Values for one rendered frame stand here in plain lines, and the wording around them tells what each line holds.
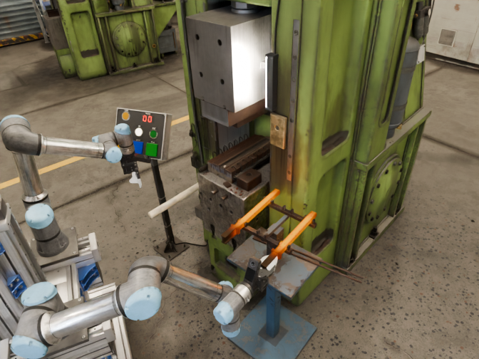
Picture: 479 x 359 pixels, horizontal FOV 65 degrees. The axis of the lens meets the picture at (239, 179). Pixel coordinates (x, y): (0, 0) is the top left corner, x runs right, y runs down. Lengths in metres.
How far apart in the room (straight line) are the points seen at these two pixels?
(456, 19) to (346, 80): 5.06
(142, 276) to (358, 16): 1.45
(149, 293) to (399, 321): 1.82
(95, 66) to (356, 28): 5.26
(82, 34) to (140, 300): 5.62
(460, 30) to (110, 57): 5.45
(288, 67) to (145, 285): 1.07
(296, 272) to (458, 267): 1.57
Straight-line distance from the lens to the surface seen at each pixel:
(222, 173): 2.12
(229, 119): 1.89
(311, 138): 1.78
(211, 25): 1.79
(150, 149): 2.32
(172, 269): 1.48
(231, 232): 1.71
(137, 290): 1.32
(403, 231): 3.33
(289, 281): 1.89
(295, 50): 1.68
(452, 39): 7.03
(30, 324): 1.54
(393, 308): 2.79
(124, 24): 6.59
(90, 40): 6.64
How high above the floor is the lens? 2.17
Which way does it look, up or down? 36 degrees down
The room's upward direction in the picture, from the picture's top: 3 degrees counter-clockwise
